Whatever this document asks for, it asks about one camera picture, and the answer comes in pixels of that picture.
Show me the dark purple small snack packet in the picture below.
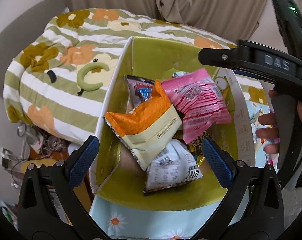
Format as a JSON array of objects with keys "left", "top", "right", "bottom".
[{"left": 126, "top": 75, "right": 155, "bottom": 107}]

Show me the beige curtain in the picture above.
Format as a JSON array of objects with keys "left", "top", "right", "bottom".
[{"left": 64, "top": 0, "right": 267, "bottom": 42}]

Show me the pink striped snack packet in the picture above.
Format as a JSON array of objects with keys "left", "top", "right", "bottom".
[{"left": 161, "top": 68, "right": 232, "bottom": 144}]

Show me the yellow black snack packet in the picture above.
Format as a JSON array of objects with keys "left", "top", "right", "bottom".
[{"left": 173, "top": 130, "right": 210, "bottom": 166}]

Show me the person's right hand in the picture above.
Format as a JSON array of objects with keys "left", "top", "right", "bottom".
[{"left": 255, "top": 89, "right": 302, "bottom": 178}]

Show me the light blue daisy tablecloth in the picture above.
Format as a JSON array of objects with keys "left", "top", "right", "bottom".
[{"left": 89, "top": 100, "right": 279, "bottom": 240}]

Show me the green cardboard snack box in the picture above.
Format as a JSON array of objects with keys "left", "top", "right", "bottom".
[{"left": 90, "top": 37, "right": 255, "bottom": 211}]

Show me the white grey snack bag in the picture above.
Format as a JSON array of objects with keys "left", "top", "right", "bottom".
[{"left": 144, "top": 139, "right": 203, "bottom": 194}]

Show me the green striped floral quilt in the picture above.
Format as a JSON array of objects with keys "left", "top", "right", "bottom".
[{"left": 3, "top": 8, "right": 269, "bottom": 145}]

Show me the orange and cream snack bag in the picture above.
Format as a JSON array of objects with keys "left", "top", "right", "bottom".
[{"left": 103, "top": 80, "right": 182, "bottom": 171}]

